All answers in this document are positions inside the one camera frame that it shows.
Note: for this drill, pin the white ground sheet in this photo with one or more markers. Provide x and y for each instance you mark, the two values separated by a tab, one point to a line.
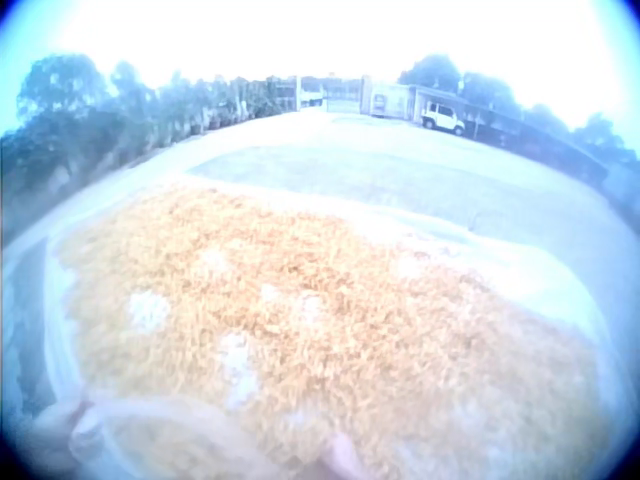
530	280

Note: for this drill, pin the dark boundary wall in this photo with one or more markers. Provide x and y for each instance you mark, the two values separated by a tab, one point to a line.
530	135

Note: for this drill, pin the carport shed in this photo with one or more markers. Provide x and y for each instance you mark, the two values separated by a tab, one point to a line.
440	94

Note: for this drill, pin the person's left hand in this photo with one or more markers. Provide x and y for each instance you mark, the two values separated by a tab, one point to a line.
56	424

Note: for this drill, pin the row of trees and plants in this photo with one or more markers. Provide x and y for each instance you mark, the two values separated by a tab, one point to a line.
100	115

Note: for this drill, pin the person's left fingers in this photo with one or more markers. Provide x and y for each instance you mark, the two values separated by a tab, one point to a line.
75	411

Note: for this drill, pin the white car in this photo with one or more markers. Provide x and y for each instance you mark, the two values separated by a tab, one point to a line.
442	118

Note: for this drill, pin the spread of orange snack pieces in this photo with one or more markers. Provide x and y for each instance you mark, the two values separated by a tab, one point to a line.
320	310

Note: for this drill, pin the person's right fingers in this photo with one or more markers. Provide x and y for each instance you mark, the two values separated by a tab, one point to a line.
345	448

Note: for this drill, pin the metal entrance gate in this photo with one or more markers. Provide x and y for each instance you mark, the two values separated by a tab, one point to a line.
344	98

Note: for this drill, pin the clear plastic bag of snack pieces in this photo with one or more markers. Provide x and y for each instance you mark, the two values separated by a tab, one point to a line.
180	440

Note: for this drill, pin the white truck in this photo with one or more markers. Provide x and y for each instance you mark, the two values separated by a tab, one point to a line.
311	97

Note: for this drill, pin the person's right hand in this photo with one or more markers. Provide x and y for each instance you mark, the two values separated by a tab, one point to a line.
342	461

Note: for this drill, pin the small white cabin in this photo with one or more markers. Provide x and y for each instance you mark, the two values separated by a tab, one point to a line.
391	100

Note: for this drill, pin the trees behind dark wall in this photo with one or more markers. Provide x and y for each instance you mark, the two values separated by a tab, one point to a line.
480	85

